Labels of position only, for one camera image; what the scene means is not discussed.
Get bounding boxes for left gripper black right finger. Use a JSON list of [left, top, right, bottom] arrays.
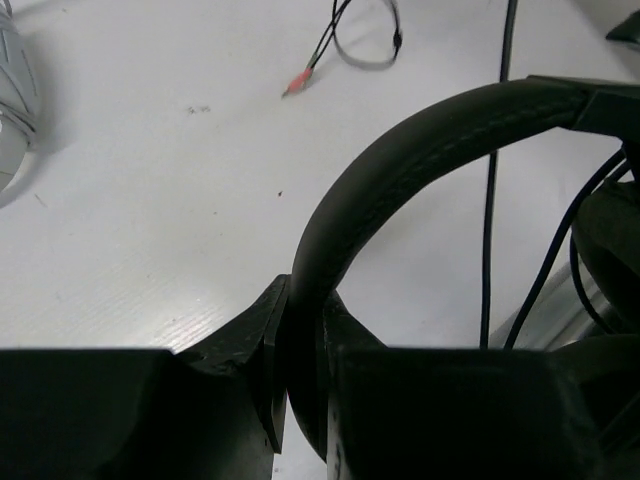
[[322, 294, 605, 479]]

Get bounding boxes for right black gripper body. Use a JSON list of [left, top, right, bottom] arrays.
[[606, 10, 640, 45]]

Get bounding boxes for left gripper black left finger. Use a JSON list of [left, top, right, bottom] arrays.
[[1, 275, 289, 479]]

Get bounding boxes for black headphones with cable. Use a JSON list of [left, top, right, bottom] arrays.
[[288, 76, 639, 457]]

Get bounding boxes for grey white headphone stand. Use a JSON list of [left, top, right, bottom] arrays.
[[1, 1, 41, 190]]

